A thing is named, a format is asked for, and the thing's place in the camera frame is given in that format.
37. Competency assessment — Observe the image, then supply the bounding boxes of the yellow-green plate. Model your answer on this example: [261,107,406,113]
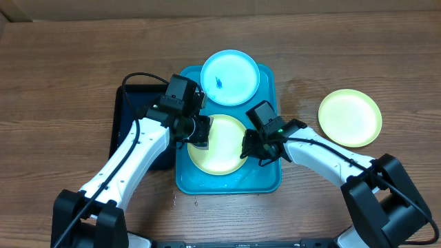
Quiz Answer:
[318,89,382,147]
[187,114,247,176]

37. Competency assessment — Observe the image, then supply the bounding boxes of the light blue plate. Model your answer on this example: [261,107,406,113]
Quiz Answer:
[200,50,260,106]

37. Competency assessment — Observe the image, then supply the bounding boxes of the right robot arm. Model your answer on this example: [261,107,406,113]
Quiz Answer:
[241,101,440,248]

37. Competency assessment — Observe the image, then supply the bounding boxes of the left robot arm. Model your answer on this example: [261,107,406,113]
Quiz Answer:
[50,74,212,248]

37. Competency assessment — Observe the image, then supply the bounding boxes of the turquoise plastic tray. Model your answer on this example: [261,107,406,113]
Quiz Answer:
[175,64,282,195]

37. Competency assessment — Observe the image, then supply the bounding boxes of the black water tray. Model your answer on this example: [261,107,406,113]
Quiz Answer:
[109,85,176,171]

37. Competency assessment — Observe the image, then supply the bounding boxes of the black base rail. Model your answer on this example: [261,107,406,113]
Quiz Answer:
[152,238,338,248]

